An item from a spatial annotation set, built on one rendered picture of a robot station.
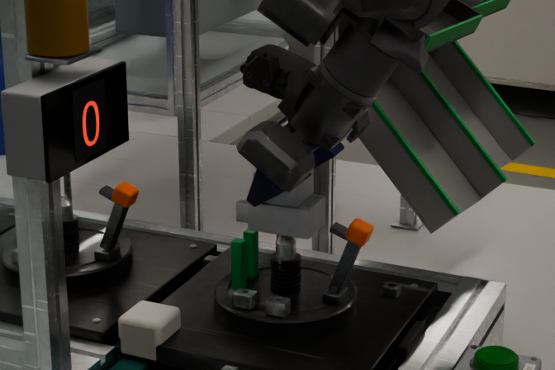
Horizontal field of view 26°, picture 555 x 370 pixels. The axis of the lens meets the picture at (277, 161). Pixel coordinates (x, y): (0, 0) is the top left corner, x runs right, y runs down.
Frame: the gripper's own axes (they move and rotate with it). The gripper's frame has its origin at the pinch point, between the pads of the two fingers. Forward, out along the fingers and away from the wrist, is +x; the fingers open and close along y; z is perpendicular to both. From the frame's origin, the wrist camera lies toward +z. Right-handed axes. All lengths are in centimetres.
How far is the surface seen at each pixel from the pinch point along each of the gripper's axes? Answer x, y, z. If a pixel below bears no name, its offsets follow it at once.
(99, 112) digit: -2.9, 17.6, 12.4
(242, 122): 48, -88, 24
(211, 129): 49, -81, 26
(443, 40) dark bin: -11.5, -24.2, -2.3
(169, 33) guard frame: 42, -85, 43
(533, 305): 10.4, -33.7, -29.5
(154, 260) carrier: 21.4, -4.9, 5.8
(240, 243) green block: 7.9, 1.9, -1.5
